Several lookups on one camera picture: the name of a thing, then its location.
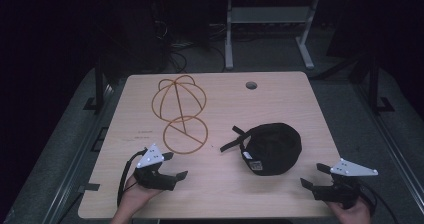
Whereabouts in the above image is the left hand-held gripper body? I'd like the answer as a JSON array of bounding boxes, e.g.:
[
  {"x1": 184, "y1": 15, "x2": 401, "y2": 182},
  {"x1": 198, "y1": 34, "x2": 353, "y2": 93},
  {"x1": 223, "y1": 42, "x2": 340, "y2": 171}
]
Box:
[{"x1": 133, "y1": 143, "x2": 178, "y2": 191}]

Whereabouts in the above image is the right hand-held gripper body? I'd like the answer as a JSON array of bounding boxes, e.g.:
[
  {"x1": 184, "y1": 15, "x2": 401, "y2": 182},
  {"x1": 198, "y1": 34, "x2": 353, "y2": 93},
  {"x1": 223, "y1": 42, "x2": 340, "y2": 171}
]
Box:
[{"x1": 312, "y1": 157, "x2": 379, "y2": 210}]

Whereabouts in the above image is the gold wire hat stand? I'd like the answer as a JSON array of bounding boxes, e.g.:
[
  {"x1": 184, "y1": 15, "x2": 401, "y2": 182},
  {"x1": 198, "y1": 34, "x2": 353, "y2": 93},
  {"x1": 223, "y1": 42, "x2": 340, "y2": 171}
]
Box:
[{"x1": 151, "y1": 74, "x2": 210, "y2": 155}]

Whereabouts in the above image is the black cap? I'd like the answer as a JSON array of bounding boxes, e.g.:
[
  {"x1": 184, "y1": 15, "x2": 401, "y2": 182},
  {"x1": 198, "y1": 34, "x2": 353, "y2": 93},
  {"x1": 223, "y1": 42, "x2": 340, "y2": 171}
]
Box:
[{"x1": 219, "y1": 122, "x2": 303, "y2": 177}]

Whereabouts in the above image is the person's left hand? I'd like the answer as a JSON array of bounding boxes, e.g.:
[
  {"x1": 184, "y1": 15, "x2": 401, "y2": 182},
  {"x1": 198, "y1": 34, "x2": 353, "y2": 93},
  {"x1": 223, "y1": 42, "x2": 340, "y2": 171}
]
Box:
[{"x1": 122, "y1": 175, "x2": 165, "y2": 216}]

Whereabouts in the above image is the person's right hand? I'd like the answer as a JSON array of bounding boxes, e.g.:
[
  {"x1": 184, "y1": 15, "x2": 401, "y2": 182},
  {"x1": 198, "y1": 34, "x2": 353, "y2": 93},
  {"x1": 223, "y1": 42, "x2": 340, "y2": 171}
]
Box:
[{"x1": 327, "y1": 197, "x2": 372, "y2": 224}]

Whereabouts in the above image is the black tape strip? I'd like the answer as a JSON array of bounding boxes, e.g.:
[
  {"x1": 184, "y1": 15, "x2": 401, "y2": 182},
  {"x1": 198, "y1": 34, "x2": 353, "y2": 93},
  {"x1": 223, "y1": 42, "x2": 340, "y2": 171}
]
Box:
[{"x1": 77, "y1": 182, "x2": 101, "y2": 194}]

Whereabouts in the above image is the black metal stand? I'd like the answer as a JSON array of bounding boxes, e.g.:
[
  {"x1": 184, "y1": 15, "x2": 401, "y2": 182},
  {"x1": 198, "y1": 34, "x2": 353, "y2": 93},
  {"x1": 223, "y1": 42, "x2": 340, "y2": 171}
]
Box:
[
  {"x1": 364, "y1": 52, "x2": 396, "y2": 114},
  {"x1": 83, "y1": 55, "x2": 116, "y2": 113}
]

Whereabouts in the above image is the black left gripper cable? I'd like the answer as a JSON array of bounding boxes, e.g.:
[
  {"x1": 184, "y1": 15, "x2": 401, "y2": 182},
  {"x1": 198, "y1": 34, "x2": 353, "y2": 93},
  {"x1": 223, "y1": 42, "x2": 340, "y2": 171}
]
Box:
[{"x1": 116, "y1": 147, "x2": 149, "y2": 208}]

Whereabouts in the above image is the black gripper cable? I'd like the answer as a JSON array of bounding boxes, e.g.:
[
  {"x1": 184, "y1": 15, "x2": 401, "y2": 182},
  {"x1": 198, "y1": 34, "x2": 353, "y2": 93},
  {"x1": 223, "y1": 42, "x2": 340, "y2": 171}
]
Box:
[
  {"x1": 116, "y1": 147, "x2": 149, "y2": 208},
  {"x1": 357, "y1": 181, "x2": 401, "y2": 224}
]

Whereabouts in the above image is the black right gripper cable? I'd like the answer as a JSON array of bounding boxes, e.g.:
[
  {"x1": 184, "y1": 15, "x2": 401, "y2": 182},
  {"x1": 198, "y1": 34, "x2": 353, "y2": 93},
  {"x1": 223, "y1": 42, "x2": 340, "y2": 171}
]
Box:
[{"x1": 357, "y1": 181, "x2": 401, "y2": 224}]

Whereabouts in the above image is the bundle of floor cables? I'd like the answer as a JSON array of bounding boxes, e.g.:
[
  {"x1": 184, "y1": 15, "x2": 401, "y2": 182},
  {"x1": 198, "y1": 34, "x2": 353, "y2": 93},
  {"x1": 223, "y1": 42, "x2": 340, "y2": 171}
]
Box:
[{"x1": 154, "y1": 20, "x2": 228, "y2": 73}]

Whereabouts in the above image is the grey metal table frame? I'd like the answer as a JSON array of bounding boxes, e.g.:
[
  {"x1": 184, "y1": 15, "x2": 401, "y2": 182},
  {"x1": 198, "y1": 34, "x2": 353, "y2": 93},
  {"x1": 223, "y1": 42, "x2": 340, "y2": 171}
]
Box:
[{"x1": 224, "y1": 0, "x2": 322, "y2": 71}]

